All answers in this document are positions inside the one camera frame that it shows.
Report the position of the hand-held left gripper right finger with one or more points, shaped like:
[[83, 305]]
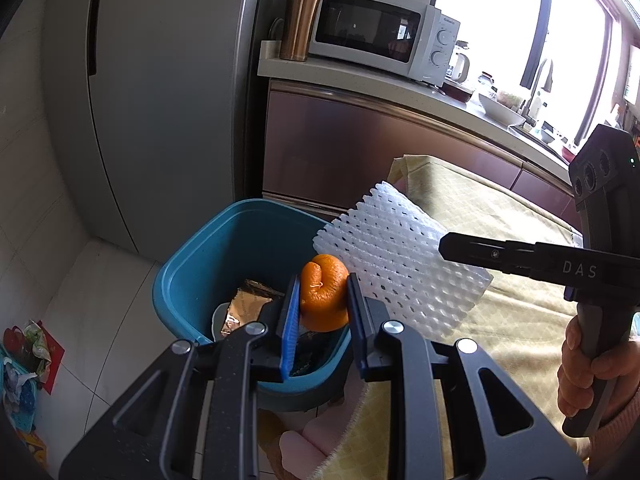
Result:
[[356, 320]]

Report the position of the copper travel tumbler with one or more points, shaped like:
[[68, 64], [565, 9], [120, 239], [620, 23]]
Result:
[[300, 25]]

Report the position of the white foam fruit net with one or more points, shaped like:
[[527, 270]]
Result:
[[400, 250]]

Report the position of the grey refrigerator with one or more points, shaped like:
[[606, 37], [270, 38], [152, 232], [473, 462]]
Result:
[[165, 85]]

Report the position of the white water heater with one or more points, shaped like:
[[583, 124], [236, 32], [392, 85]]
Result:
[[632, 72]]

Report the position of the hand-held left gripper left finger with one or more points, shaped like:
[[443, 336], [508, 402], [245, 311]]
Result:
[[291, 330]]

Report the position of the dark red food container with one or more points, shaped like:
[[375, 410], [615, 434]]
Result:
[[457, 92]]

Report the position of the white microwave oven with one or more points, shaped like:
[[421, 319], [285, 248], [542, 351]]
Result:
[[365, 25]]

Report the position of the person's right hand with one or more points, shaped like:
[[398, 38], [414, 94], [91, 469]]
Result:
[[575, 375]]

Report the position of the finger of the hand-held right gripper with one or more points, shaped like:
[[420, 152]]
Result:
[[480, 252]]

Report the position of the kitchen window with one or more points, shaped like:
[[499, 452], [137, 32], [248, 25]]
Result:
[[500, 25]]

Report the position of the orange peel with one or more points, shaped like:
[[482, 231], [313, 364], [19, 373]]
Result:
[[325, 290]]

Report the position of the golden foil snack wrapper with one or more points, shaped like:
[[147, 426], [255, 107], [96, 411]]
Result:
[[247, 305]]

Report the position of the blue trash bin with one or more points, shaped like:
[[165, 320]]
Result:
[[200, 260]]

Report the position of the yellow checked tablecloth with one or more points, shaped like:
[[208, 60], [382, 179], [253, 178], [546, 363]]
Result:
[[500, 200]]

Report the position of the steel kitchen faucet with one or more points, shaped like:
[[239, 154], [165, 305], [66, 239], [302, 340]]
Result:
[[539, 80]]

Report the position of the kitchen counter cabinet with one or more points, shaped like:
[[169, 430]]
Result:
[[375, 140]]

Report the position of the colourful plastic bags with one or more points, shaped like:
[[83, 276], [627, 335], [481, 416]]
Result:
[[25, 375]]

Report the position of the large white bowl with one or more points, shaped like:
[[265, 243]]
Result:
[[500, 110]]

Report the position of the person's right forearm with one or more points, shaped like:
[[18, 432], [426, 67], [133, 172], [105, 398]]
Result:
[[620, 440]]

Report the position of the pink soft cloth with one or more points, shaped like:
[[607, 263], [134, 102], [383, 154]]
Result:
[[310, 440]]

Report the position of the glass jar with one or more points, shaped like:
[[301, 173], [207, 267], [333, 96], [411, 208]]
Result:
[[487, 81]]

